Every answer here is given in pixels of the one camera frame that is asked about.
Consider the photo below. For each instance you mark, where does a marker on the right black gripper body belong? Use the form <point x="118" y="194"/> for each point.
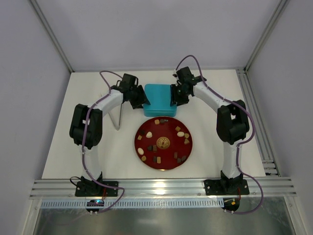
<point x="179" y="93"/>

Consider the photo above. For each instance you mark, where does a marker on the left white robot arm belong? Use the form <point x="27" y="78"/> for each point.
<point x="86" y="130"/>

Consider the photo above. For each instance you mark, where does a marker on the slotted cable duct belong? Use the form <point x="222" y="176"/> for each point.
<point x="137" y="203"/>

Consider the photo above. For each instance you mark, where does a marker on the silver metal tongs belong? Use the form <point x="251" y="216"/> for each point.
<point x="117" y="117"/>

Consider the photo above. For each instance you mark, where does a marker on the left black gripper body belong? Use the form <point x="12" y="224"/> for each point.
<point x="138" y="97"/>

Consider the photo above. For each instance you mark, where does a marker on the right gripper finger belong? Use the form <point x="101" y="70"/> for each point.
<point x="173" y="90"/>
<point x="182" y="99"/>

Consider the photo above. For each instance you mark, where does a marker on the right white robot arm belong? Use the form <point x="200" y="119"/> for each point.
<point x="232" y="126"/>

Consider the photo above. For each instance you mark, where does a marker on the aluminium front rail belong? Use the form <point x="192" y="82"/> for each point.
<point x="62" y="188"/>

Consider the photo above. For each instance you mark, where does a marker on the teal square tin box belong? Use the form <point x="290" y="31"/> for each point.
<point x="157" y="111"/>

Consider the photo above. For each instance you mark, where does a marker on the white heart chocolate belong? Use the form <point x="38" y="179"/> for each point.
<point x="148" y="134"/>

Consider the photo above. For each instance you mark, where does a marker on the white oval swirl chocolate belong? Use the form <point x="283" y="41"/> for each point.
<point x="140" y="151"/>

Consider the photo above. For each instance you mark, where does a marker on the teal tin lid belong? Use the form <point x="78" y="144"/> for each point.
<point x="158" y="94"/>

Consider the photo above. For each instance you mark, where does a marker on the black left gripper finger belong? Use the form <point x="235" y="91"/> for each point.
<point x="137" y="103"/>
<point x="141" y="96"/>

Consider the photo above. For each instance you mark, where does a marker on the red round lacquer plate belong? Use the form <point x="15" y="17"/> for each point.
<point x="170" y="147"/>

